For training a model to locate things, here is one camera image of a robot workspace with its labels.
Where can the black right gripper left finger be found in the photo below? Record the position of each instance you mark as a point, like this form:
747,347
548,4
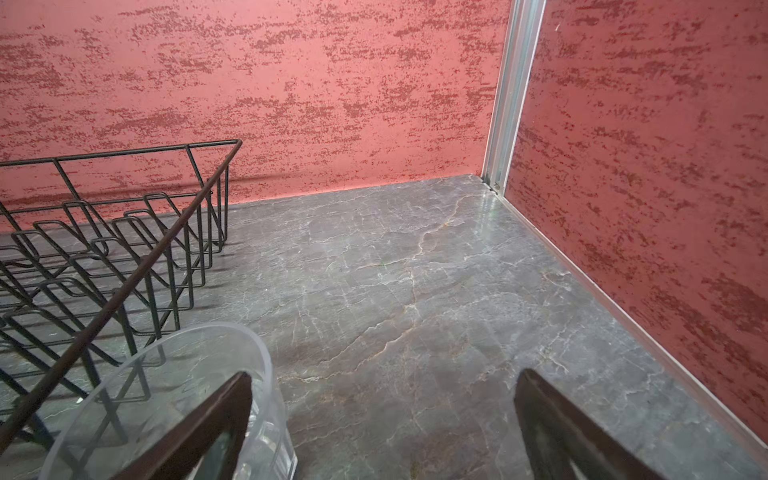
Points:
206,443

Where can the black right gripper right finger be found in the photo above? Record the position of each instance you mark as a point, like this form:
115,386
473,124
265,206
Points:
562,442

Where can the clear plastic cup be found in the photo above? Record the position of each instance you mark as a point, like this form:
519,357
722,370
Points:
161,385

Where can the black wire dish rack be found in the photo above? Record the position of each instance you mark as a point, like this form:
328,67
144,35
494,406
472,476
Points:
89,281

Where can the aluminium corner post right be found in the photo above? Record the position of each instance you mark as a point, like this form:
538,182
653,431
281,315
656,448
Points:
519,51

